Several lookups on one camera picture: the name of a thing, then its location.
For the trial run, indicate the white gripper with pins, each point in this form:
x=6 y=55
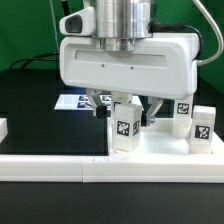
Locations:
x=162 y=66

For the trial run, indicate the white square table top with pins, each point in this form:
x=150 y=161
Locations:
x=154 y=139

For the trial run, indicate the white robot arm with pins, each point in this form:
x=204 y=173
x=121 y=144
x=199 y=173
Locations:
x=116 y=46

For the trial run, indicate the white sheet with markers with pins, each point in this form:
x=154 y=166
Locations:
x=81 y=102

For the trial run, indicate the white U-shaped obstacle fence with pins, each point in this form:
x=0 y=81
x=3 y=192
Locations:
x=205 y=168

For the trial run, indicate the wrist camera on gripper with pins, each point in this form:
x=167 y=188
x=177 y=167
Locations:
x=81 y=23

